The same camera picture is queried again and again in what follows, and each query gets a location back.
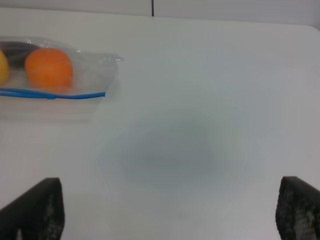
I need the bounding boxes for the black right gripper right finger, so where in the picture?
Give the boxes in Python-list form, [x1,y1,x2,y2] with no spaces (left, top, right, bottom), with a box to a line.
[275,176,320,240]

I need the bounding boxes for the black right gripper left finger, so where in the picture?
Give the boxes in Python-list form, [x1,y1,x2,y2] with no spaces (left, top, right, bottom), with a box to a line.
[0,177,65,240]

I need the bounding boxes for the clear zip bag blue seal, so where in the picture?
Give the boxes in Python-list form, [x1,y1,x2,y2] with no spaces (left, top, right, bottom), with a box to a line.
[0,36,120,123]

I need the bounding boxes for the dark object inside bag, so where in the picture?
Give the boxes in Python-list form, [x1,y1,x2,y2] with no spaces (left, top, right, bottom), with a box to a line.
[0,41,40,69]

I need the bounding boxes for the yellow pear fruit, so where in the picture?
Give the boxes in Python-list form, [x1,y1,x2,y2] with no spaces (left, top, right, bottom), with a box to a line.
[0,50,10,85]

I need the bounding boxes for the orange fruit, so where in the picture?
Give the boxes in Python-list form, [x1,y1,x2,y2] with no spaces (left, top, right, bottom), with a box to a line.
[24,47,74,92]

